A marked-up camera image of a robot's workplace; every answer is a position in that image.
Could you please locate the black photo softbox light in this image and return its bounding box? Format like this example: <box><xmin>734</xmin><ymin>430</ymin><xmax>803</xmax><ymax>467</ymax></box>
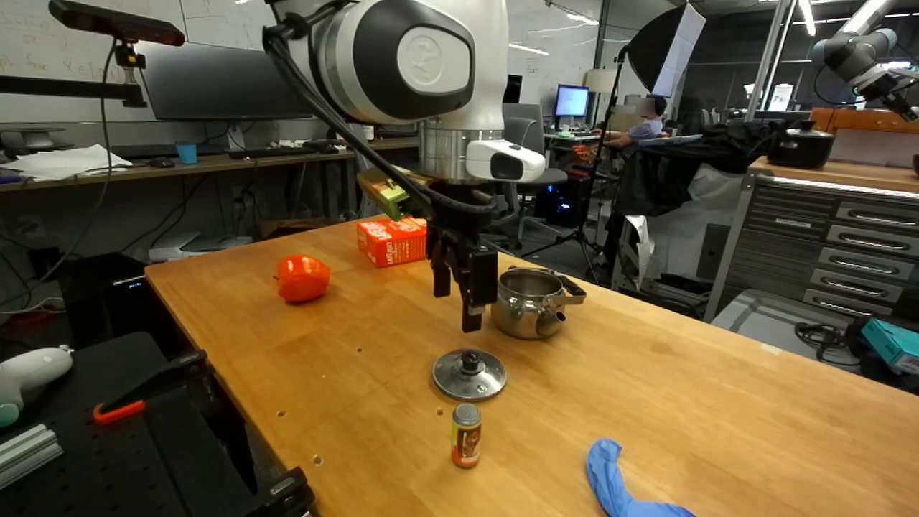
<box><xmin>625</xmin><ymin>0</ymin><xmax>711</xmax><ymax>98</ymax></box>

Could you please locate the orange cracker box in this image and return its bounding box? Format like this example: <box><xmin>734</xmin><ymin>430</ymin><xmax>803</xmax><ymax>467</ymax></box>
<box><xmin>353</xmin><ymin>213</ymin><xmax>431</xmax><ymax>269</ymax></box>

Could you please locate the blue cloth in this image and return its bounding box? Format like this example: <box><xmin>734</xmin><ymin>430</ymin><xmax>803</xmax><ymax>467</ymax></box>
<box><xmin>582</xmin><ymin>437</ymin><xmax>696</xmax><ymax>517</ymax></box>

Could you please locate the grey flat panel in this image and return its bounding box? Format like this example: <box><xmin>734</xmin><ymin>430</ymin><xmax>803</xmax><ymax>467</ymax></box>
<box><xmin>136</xmin><ymin>39</ymin><xmax>319</xmax><ymax>124</ymax></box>

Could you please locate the yellow green sponge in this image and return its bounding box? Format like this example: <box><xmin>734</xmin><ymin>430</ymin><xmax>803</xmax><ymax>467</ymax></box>
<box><xmin>353</xmin><ymin>170</ymin><xmax>409</xmax><ymax>220</ymax></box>

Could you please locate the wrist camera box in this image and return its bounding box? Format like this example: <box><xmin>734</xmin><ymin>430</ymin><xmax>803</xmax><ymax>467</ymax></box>
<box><xmin>465</xmin><ymin>138</ymin><xmax>550</xmax><ymax>184</ymax></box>

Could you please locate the long wooden background desk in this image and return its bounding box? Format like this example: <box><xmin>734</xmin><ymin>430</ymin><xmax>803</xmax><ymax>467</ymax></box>
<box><xmin>0</xmin><ymin>138</ymin><xmax>424</xmax><ymax>197</ymax></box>

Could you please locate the black bar camera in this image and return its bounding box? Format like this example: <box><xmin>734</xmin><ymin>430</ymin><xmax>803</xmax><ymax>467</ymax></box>
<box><xmin>45</xmin><ymin>0</ymin><xmax>185</xmax><ymax>49</ymax></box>

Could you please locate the red orange tomato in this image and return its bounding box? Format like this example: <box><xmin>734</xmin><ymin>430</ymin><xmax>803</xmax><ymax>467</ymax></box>
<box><xmin>271</xmin><ymin>253</ymin><xmax>335</xmax><ymax>308</ymax></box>

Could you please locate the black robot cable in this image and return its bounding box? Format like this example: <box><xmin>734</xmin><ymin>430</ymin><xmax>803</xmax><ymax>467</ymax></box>
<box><xmin>260</xmin><ymin>26</ymin><xmax>497</xmax><ymax>217</ymax></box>

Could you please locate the black equipment box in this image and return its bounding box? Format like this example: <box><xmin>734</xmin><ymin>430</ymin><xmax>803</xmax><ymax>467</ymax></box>
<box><xmin>55</xmin><ymin>253</ymin><xmax>174</xmax><ymax>347</ymax></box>

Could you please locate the white paper stack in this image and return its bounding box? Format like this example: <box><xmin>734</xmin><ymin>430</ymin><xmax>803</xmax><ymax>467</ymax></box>
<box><xmin>0</xmin><ymin>141</ymin><xmax>136</xmax><ymax>184</ymax></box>

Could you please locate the silver lid with knob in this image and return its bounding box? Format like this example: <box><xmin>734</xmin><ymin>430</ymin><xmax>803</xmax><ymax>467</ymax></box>
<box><xmin>428</xmin><ymin>345</ymin><xmax>510</xmax><ymax>403</ymax></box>

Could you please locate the black cooking pot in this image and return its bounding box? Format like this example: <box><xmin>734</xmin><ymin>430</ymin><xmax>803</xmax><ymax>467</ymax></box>
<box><xmin>765</xmin><ymin>127</ymin><xmax>836</xmax><ymax>171</ymax></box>

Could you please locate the silver metal kettle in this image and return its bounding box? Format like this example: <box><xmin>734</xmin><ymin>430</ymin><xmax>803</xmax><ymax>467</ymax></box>
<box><xmin>487</xmin><ymin>265</ymin><xmax>587</xmax><ymax>342</ymax></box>

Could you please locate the grey drawer cabinet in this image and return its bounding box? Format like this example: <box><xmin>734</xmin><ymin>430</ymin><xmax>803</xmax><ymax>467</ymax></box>
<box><xmin>706</xmin><ymin>154</ymin><xmax>919</xmax><ymax>326</ymax></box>

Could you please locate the black jacket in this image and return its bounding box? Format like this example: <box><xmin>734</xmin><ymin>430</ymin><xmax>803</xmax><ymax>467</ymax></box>
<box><xmin>612</xmin><ymin>118</ymin><xmax>768</xmax><ymax>217</ymax></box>

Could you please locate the teal and black bag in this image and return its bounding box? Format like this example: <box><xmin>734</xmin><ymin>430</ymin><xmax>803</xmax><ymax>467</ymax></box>
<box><xmin>843</xmin><ymin>313</ymin><xmax>919</xmax><ymax>384</ymax></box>

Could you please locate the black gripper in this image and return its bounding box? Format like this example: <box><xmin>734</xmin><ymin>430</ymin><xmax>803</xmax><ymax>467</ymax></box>
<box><xmin>421</xmin><ymin>184</ymin><xmax>503</xmax><ymax>336</ymax></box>

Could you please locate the lit computer monitor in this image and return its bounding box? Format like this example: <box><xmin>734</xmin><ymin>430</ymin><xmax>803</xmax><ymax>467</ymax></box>
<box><xmin>553</xmin><ymin>82</ymin><xmax>593</xmax><ymax>124</ymax></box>

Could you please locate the aluminium extrusion bar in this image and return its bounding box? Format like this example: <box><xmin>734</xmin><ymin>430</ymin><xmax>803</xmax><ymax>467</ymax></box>
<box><xmin>0</xmin><ymin>423</ymin><xmax>67</xmax><ymax>494</ymax></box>

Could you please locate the seated person in grey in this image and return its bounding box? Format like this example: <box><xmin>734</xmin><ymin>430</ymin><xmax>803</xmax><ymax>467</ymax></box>
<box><xmin>600</xmin><ymin>92</ymin><xmax>672</xmax><ymax>151</ymax></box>

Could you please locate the small orange can grey cap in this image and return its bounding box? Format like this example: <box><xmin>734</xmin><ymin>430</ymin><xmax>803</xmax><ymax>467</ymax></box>
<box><xmin>447</xmin><ymin>403</ymin><xmax>485</xmax><ymax>470</ymax></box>

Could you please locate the white plastic object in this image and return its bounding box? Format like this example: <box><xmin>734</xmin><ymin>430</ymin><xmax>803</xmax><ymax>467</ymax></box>
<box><xmin>0</xmin><ymin>342</ymin><xmax>76</xmax><ymax>430</ymax></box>

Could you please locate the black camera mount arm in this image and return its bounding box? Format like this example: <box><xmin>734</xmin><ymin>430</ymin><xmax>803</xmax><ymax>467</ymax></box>
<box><xmin>0</xmin><ymin>38</ymin><xmax>145</xmax><ymax>108</ymax></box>

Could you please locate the grey plastic bin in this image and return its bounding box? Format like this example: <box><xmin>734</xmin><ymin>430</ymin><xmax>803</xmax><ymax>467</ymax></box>
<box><xmin>711</xmin><ymin>285</ymin><xmax>864</xmax><ymax>369</ymax></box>

